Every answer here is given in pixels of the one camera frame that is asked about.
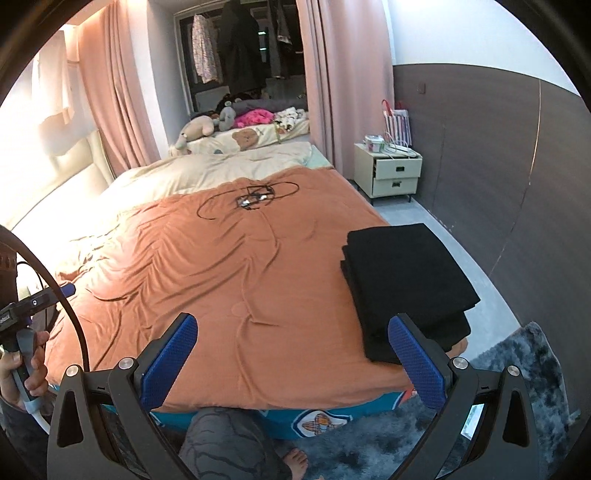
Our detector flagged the black pants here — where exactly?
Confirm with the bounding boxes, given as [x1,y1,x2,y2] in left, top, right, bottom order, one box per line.
[341,223,480,364]

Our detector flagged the white padded headboard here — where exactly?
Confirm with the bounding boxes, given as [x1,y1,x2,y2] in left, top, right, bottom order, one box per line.
[1,130,115,229]

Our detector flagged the cream bedside table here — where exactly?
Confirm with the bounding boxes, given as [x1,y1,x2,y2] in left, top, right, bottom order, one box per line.
[353,143,423,203]

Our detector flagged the pink curtain right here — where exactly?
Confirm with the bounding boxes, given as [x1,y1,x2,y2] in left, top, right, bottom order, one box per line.
[297,1,394,178]

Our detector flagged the beige teddy bear plush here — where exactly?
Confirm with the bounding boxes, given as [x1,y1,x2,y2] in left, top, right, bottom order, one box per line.
[169,115,215,157]

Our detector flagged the pink plush toy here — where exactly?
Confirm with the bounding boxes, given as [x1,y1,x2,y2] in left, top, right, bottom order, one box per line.
[233,108,274,128]

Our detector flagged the grey plush toy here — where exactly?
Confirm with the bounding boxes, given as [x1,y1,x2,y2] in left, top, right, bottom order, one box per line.
[213,101,236,132]

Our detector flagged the thick black cable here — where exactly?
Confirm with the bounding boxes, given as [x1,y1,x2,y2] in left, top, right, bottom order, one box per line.
[0,225,91,375]

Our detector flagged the bear print pillow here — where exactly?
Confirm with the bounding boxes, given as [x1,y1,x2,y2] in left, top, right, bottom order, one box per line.
[184,117,312,156]

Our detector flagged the pink curtain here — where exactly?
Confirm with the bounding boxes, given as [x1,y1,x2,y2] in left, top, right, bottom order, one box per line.
[297,1,394,178]
[78,1,158,176]

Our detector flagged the black cable on blanket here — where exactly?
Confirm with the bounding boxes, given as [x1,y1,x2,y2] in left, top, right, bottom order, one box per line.
[195,180,302,222]

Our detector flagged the dark hanging coat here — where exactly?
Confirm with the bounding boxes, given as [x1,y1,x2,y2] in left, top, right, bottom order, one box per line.
[217,1,266,96]

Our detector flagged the floral hanging garment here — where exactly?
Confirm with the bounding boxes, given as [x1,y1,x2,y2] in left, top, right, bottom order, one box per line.
[191,15,221,84]

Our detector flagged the person's bare foot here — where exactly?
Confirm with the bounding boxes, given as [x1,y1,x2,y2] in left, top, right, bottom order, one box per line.
[283,448,308,480]

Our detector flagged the striped gift bag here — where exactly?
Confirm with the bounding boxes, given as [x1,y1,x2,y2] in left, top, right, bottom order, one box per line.
[382,99,413,147]

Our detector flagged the cream white duvet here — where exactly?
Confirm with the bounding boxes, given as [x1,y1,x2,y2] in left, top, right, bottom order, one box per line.
[3,141,329,233]

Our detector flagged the orange-brown blanket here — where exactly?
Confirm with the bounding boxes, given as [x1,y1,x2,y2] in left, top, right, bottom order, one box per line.
[46,167,411,413]

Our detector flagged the grey shaggy rug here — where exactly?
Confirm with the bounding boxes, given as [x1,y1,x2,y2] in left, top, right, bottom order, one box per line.
[271,321,583,480]

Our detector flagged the dark sleeve forearm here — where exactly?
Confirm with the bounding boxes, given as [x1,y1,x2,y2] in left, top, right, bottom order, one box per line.
[1,399,48,479]

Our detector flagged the person's left hand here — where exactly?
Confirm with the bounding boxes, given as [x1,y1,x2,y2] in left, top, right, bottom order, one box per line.
[0,330,51,411]

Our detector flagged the white box on nightstand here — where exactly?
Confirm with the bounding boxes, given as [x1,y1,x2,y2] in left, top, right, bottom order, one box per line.
[363,135,385,153]

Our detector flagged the blue cartoon bed sheet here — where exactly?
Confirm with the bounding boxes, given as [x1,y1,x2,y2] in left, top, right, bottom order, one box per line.
[98,386,426,439]

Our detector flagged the grey trouser leg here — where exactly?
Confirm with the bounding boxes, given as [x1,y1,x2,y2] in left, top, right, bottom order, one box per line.
[179,407,293,480]

